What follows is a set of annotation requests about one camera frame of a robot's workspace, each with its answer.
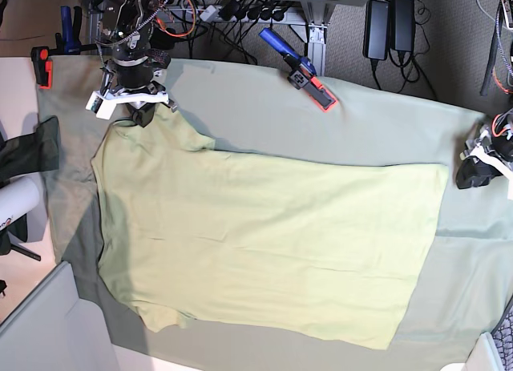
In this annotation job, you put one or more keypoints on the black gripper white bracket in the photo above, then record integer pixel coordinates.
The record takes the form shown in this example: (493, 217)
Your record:
(488, 150)

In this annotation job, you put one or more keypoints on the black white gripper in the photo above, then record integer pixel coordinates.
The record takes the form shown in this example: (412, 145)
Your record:
(138, 84)

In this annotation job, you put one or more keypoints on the light green T-shirt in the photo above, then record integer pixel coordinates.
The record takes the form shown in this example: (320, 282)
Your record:
(329, 251)

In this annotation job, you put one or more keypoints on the black orange bar clamp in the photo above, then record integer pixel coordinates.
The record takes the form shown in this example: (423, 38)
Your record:
(67, 42)

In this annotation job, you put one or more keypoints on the dark green cloth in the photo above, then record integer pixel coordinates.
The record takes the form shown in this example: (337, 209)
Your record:
(35, 152)

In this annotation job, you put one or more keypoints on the grey-green table cloth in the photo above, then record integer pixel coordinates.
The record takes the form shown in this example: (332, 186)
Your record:
(466, 281)

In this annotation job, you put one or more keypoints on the black power strip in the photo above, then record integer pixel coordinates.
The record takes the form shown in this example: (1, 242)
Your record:
(236, 11)

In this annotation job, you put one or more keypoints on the blue orange bar clamp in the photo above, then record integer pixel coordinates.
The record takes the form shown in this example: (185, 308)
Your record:
(303, 75)

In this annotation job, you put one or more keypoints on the patterned grey mat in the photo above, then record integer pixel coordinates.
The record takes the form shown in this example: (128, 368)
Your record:
(502, 335)

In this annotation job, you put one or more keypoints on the black power adapter pair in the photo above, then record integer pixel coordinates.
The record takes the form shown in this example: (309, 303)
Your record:
(389, 25)

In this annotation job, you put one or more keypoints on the white grey bin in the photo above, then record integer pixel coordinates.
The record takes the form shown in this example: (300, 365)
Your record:
(55, 329)

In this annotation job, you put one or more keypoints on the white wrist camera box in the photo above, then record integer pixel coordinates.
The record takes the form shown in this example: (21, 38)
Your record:
(102, 106)

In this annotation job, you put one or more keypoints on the robot arm with orange wires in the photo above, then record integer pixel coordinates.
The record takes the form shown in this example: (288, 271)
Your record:
(125, 28)

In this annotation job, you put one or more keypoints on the white cylinder post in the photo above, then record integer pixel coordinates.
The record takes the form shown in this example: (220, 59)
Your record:
(17, 199)

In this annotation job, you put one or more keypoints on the aluminium frame leg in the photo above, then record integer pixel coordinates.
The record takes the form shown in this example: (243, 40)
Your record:
(317, 16)

